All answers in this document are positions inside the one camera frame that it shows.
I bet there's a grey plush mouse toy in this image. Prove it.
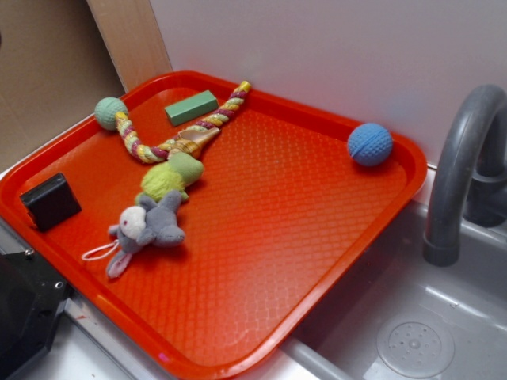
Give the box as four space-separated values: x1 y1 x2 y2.
82 190 185 279

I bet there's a wooden plank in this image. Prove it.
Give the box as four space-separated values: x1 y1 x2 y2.
87 0 173 92

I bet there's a red plastic tray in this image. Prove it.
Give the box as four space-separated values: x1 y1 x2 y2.
1 89 427 379

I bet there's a black box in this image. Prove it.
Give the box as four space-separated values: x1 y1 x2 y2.
20 173 82 232

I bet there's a grey plastic sink basin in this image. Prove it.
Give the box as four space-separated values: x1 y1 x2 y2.
283 203 506 379

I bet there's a green fuzzy plush toy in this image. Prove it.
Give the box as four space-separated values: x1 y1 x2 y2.
135 153 204 205

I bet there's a grey toy sink faucet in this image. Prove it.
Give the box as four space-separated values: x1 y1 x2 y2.
423 85 506 267

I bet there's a tan spiral seashell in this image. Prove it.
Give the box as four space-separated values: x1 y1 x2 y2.
168 127 220 159

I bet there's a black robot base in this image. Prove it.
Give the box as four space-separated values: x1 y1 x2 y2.
1 249 71 379

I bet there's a green dimpled ball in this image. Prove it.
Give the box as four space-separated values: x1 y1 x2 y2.
94 97 128 131

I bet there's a multicolour braided rope toy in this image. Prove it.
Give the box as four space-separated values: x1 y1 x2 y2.
116 81 251 164

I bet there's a blue dimpled ball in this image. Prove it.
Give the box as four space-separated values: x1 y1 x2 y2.
347 123 394 167

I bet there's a green rectangular block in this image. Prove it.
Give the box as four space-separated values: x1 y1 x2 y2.
164 90 219 127

